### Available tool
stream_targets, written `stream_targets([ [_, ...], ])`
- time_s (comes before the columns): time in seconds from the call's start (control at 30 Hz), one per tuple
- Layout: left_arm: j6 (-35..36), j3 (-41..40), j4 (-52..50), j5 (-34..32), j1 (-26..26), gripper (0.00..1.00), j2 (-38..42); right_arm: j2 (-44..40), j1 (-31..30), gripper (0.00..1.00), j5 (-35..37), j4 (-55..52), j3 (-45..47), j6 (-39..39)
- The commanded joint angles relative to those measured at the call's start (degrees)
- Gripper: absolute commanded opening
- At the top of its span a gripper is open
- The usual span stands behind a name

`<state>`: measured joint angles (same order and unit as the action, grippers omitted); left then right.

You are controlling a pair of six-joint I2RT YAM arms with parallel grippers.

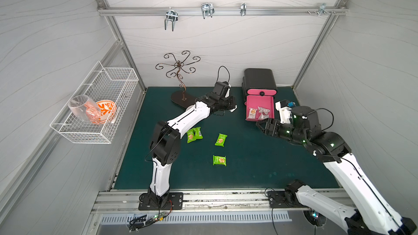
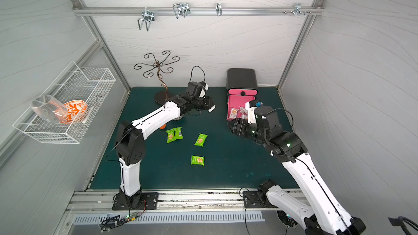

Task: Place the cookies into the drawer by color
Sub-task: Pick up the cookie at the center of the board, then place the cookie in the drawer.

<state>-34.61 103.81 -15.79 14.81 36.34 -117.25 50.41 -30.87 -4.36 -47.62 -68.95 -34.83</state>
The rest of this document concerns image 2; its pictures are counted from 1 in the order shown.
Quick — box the metal hook clamp left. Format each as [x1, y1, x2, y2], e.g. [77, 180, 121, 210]
[137, 9, 155, 32]

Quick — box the metal bracket right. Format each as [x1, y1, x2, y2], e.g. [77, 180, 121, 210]
[283, 3, 312, 16]

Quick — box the white vent grille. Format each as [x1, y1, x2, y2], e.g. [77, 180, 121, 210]
[73, 210, 266, 225]

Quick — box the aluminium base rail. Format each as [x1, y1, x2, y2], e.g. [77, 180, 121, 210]
[65, 188, 246, 214]

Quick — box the clear glass cup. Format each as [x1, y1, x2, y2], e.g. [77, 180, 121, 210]
[30, 95, 68, 123]

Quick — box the white wire wall basket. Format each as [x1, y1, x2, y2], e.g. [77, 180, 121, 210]
[13, 62, 115, 144]

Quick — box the black pink drawer cabinet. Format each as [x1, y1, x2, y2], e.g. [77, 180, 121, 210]
[226, 68, 259, 94]

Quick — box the metal hook clamp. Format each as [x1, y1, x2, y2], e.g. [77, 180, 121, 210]
[173, 3, 190, 19]
[137, 9, 155, 32]

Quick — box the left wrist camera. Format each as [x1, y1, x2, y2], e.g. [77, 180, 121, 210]
[199, 81, 209, 98]

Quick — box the metal hook clamp middle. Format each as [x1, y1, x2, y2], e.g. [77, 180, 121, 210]
[173, 3, 190, 19]

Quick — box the small metal hook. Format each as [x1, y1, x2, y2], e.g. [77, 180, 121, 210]
[216, 3, 222, 16]

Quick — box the metal scroll jewelry stand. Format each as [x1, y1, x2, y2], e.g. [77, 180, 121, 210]
[133, 50, 181, 105]

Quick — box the pink top drawer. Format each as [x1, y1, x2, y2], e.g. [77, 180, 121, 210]
[228, 88, 258, 96]

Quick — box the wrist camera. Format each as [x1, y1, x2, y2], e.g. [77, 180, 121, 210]
[199, 81, 209, 98]
[245, 100, 263, 124]

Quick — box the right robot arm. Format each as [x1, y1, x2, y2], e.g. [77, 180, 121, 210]
[228, 106, 366, 235]

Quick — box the white cookie packet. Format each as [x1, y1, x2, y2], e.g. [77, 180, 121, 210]
[208, 105, 216, 113]
[239, 107, 248, 120]
[228, 108, 239, 120]

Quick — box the pink drawer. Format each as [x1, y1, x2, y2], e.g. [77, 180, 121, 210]
[228, 88, 258, 96]
[227, 95, 255, 121]

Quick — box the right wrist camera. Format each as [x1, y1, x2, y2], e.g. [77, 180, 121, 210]
[245, 100, 263, 124]

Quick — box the horizontal aluminium rail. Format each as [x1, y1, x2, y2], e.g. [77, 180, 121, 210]
[73, 5, 325, 17]

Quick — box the orange patterned bowl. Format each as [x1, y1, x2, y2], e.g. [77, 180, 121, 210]
[56, 100, 88, 124]

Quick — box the green cookie packet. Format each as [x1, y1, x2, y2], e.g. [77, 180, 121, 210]
[166, 129, 176, 144]
[174, 127, 183, 140]
[190, 156, 205, 166]
[194, 133, 208, 147]

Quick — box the round floor port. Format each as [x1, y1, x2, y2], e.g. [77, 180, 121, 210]
[277, 210, 298, 227]

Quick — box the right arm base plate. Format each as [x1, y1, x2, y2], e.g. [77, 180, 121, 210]
[241, 190, 272, 208]

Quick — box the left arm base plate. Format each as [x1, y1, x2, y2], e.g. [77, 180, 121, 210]
[112, 191, 159, 211]

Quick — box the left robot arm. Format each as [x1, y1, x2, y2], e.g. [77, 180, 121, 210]
[114, 81, 216, 206]

